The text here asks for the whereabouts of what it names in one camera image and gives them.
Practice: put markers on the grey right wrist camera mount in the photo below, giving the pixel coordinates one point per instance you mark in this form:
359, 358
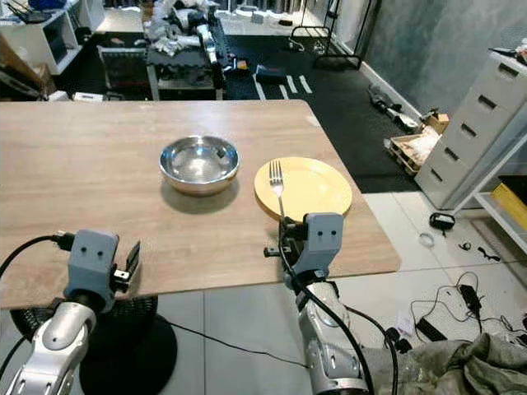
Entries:
325, 241

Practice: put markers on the low white cabinet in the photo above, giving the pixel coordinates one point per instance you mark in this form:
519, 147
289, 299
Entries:
49, 37

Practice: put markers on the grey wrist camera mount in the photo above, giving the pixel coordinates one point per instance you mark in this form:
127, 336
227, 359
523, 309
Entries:
90, 259
325, 241

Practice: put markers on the silver fork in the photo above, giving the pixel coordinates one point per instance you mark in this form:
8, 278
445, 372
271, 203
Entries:
277, 183

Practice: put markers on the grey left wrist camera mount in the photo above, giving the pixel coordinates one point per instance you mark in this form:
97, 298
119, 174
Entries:
90, 259

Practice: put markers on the cluttered black workbench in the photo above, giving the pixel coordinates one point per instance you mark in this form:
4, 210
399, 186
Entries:
185, 49

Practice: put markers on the small wooden pallet with bag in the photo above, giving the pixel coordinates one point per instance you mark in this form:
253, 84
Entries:
418, 148

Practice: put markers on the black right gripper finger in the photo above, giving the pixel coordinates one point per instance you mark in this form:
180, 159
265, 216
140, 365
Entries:
291, 230

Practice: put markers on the yellow plate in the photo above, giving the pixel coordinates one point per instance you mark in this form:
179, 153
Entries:
313, 189

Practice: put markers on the steel bowl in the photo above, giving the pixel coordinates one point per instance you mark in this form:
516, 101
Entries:
199, 164

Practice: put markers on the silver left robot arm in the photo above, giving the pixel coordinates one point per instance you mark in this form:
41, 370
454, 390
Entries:
53, 350

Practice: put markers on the green woven sack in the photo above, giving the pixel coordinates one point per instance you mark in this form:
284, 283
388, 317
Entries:
453, 366

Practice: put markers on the small black floor device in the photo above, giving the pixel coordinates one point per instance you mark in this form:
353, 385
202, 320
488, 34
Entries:
443, 220

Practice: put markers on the black clothes rack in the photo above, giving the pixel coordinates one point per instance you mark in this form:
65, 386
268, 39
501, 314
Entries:
342, 49

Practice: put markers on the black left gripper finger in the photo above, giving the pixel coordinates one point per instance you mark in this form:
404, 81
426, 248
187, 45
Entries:
133, 259

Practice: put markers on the white metal shelf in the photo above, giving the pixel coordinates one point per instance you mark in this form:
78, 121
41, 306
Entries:
502, 226

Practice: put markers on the white drawer cabinet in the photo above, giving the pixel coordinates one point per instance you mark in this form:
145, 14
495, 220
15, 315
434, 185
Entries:
473, 132

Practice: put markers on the yellow box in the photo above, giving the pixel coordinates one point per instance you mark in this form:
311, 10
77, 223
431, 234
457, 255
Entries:
512, 202

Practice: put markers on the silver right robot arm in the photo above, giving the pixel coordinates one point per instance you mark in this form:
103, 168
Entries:
333, 346

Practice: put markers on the black power adapter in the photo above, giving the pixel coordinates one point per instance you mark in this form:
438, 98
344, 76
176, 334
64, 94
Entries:
471, 301

